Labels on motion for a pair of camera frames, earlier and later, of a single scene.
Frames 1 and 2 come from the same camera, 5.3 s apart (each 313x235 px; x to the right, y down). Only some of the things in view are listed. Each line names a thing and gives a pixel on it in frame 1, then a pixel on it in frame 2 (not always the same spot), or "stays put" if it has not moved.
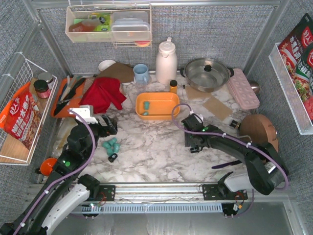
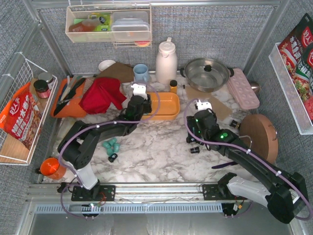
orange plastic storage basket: x=157 y=105 stays put
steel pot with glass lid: x=206 y=75 stays put
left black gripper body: x=110 y=125 to x=147 y=104
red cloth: x=102 y=92 stays put
